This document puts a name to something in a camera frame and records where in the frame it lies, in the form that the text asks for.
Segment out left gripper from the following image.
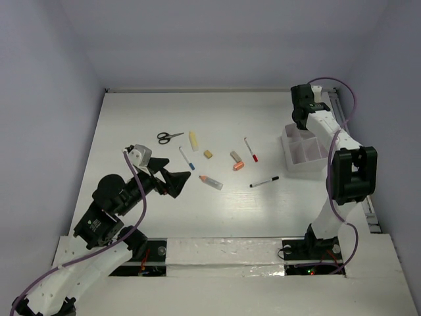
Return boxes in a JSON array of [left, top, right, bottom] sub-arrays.
[[118, 157, 191, 214]]

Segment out black scissors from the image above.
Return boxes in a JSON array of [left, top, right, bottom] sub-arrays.
[[157, 132, 184, 145]]

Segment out yellow highlighter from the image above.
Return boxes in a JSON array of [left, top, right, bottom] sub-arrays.
[[189, 131, 199, 151]]

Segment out yellow eraser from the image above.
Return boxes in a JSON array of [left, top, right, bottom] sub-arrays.
[[203, 150, 212, 159]]

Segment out grey eraser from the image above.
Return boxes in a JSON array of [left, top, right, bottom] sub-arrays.
[[230, 151, 242, 163]]

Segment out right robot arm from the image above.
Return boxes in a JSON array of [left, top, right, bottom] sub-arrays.
[[291, 84, 378, 258]]

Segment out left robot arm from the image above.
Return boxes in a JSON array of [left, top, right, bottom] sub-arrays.
[[10, 158, 191, 315]]

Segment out blue cap white marker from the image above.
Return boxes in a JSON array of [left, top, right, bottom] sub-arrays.
[[179, 146, 195, 171]]

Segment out clear tube orange tip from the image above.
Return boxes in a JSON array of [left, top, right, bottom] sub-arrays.
[[199, 175, 223, 190]]

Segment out white compartment organizer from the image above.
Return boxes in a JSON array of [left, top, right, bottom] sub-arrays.
[[281, 124, 328, 172]]

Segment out orange highlighter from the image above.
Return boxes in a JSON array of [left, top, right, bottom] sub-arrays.
[[233, 161, 245, 171]]

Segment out red cap white marker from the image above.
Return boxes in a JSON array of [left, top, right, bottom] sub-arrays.
[[243, 137, 259, 163]]

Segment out black marker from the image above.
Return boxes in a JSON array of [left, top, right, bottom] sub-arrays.
[[249, 176, 280, 188]]

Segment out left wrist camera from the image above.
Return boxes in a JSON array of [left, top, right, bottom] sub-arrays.
[[123, 144, 152, 169]]

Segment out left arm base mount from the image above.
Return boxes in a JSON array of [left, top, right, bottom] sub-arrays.
[[110, 239, 167, 277]]

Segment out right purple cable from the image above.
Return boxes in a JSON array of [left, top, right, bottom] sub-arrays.
[[307, 77, 360, 275]]

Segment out purple cable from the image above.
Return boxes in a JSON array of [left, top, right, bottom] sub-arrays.
[[9, 149, 147, 313], [307, 77, 360, 275]]

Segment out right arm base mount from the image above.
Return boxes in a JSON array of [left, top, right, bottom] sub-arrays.
[[277, 229, 346, 276]]

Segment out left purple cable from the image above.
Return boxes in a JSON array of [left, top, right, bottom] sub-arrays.
[[9, 149, 147, 313]]

